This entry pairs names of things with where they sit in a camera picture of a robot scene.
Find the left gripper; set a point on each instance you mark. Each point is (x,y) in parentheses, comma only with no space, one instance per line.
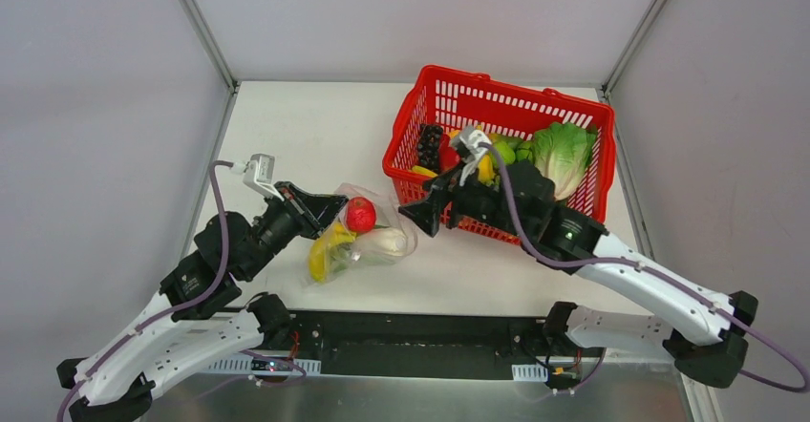
(301,204)

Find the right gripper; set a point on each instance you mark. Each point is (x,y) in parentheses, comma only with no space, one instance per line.
(447,197)

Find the yellow banana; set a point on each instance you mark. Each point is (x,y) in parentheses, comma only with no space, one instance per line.
(331,253)

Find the clear zip top bag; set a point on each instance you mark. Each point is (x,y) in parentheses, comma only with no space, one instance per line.
(386,207)

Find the white green napa cabbage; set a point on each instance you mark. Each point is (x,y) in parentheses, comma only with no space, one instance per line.
(386,245)

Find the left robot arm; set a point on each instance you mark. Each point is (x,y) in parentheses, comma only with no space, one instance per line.
(153,353)

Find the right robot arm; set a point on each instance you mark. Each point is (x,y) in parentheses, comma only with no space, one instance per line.
(702,331)

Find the dark purple grape bunch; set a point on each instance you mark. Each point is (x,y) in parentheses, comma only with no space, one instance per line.
(428,144)

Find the light green lime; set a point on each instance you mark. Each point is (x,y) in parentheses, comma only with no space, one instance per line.
(505,151)

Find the dark green pepper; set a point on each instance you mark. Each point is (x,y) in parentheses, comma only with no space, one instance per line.
(525,152)

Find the red plastic basket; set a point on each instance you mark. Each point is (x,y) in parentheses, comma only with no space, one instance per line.
(454,99)

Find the large green lettuce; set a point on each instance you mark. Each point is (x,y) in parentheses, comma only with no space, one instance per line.
(562,153)

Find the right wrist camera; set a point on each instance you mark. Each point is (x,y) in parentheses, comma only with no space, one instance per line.
(472,145)

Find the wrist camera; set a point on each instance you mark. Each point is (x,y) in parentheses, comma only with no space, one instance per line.
(256,174)
(472,145)

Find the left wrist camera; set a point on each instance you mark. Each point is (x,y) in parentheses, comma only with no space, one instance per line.
(256,174)

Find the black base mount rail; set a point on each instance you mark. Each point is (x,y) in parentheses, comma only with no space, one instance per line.
(418,346)

